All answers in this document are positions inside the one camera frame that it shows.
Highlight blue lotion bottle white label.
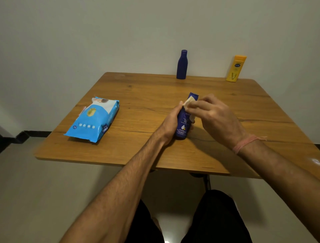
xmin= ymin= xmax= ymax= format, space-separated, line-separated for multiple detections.
xmin=174 ymin=92 xmax=199 ymax=140

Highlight plain dark blue bottle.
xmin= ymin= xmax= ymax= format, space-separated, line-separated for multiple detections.
xmin=176 ymin=50 xmax=188 ymax=80

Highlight blue wet wipes packet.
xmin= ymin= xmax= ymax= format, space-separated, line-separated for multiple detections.
xmin=63 ymin=96 xmax=120 ymax=143

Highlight person's left hand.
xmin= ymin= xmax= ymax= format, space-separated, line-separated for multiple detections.
xmin=155 ymin=101 xmax=195 ymax=147

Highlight black skirting board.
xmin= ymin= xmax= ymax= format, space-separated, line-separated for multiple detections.
xmin=0 ymin=130 xmax=52 ymax=154

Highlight black table leg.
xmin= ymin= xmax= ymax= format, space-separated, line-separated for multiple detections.
xmin=189 ymin=172 xmax=212 ymax=191

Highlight white wet wipe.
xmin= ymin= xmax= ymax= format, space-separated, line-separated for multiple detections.
xmin=183 ymin=96 xmax=197 ymax=122

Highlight yellow lotion bottle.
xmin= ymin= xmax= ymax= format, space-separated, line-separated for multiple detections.
xmin=226 ymin=55 xmax=247 ymax=83

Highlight person's right forearm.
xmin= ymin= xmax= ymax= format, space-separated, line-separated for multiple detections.
xmin=237 ymin=141 xmax=320 ymax=242

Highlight pink wrist thread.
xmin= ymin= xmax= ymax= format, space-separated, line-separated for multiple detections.
xmin=232 ymin=134 xmax=268 ymax=155

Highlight person's left forearm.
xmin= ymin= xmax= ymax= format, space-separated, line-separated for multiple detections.
xmin=59 ymin=133 xmax=168 ymax=243

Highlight person's black trousers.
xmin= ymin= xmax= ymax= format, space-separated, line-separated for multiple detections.
xmin=124 ymin=189 xmax=253 ymax=243

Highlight person's right hand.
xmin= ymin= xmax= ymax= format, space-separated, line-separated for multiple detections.
xmin=185 ymin=94 xmax=248 ymax=151

